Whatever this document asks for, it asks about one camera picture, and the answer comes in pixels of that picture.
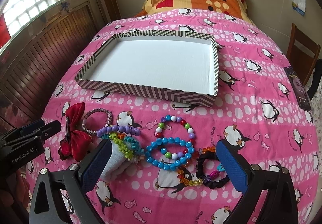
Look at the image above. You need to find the red satin bow clip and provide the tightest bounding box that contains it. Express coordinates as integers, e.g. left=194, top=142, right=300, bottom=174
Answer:
left=58, top=102, right=92, bottom=162

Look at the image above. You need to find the white fluffy scrunchie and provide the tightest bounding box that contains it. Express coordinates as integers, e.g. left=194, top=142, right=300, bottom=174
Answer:
left=100, top=141, right=140, bottom=183

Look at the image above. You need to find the multicolour flower bead bracelet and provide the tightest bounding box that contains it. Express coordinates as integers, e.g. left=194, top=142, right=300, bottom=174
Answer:
left=101, top=132, right=145, bottom=161

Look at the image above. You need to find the black scrunchie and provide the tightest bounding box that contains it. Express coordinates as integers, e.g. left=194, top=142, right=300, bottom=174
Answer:
left=196, top=151, right=230, bottom=190

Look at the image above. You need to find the purple bead bracelet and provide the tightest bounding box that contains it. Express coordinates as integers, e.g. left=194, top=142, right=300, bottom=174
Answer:
left=97, top=125, right=141, bottom=139

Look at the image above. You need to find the orange crystal bead bracelet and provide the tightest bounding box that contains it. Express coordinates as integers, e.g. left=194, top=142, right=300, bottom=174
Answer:
left=176, top=146, right=217, bottom=187

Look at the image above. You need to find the blue bead bracelet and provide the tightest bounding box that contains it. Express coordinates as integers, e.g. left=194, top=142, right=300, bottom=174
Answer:
left=145, top=137, right=195, bottom=171

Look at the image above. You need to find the multicolour round bead bracelet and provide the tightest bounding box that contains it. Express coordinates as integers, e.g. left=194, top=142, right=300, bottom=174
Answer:
left=154, top=114, right=197, bottom=160

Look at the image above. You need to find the pink penguin quilt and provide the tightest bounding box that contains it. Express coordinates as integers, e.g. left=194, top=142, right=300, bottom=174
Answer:
left=42, top=9, right=319, bottom=223

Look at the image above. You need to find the dark smartphone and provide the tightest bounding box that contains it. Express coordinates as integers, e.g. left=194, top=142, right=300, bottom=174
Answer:
left=284, top=66, right=311, bottom=111

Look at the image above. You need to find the striped shallow box tray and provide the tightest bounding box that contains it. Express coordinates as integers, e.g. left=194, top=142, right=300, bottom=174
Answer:
left=75, top=31, right=219, bottom=107

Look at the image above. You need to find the black garment on chair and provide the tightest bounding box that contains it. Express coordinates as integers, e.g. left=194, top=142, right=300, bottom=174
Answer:
left=307, top=59, right=322, bottom=100

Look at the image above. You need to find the wooden chair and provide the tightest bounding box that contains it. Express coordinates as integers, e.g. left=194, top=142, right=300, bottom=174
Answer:
left=287, top=23, right=321, bottom=86

